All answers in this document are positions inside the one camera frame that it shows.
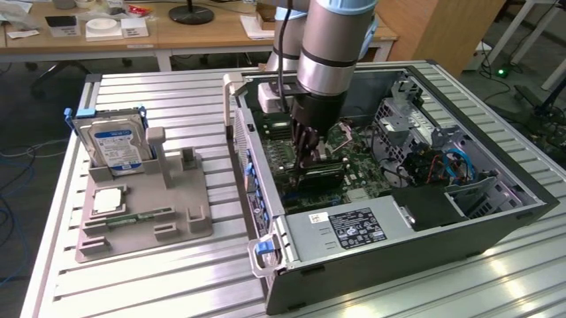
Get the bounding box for metal socket cover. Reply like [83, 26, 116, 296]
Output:
[331, 121, 355, 148]

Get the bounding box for black chair base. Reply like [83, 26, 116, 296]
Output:
[25, 59, 90, 99]

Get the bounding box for brown cardboard box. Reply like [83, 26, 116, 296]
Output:
[255, 2, 280, 29]

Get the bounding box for white paper stack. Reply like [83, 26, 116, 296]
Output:
[240, 15, 278, 40]

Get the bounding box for white paper card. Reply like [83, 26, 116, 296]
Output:
[7, 29, 40, 40]

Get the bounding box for metal disk bay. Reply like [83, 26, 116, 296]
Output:
[374, 79, 443, 160]

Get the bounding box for grey power supply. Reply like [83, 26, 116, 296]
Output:
[282, 195, 419, 262]

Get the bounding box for white round holder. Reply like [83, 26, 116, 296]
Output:
[86, 18, 124, 42]

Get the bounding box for wooden cabinet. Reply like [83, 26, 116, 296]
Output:
[375, 0, 507, 77]

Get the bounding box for blue wire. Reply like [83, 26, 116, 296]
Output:
[442, 150, 478, 183]

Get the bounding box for white table frame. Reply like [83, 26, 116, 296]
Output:
[483, 0, 566, 92]

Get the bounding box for clear plastic bag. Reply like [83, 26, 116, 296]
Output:
[0, 0, 35, 26]

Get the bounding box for hard disk drive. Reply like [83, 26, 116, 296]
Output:
[64, 105, 150, 176]

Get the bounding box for green motherboard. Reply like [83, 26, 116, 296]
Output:
[258, 112, 394, 213]

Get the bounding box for black floor stand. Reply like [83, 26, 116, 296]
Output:
[513, 84, 566, 140]

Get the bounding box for wooden desk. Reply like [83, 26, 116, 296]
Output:
[0, 0, 399, 72]

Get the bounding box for green graphics card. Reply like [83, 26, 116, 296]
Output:
[292, 161, 347, 192]

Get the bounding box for blue floor cable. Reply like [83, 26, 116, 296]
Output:
[0, 155, 39, 286]

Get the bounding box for black plastic cover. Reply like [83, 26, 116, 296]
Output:
[393, 185, 470, 231]

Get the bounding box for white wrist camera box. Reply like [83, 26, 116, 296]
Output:
[258, 82, 295, 113]

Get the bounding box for black lamp base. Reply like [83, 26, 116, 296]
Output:
[167, 0, 216, 26]

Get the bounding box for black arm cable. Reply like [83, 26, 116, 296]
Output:
[274, 0, 294, 113]

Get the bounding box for black open PC case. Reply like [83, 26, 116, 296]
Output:
[220, 64, 562, 315]

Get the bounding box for grey parts rack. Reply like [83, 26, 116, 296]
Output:
[75, 127, 214, 264]

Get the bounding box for silver CPU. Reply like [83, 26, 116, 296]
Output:
[92, 189, 124, 213]

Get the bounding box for white labelled box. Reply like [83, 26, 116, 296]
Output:
[119, 18, 150, 39]

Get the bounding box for white box black top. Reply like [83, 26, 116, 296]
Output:
[43, 15, 82, 38]

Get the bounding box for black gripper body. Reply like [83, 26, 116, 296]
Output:
[291, 93, 350, 138]

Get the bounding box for green RAM stick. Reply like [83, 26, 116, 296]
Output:
[106, 209, 172, 228]

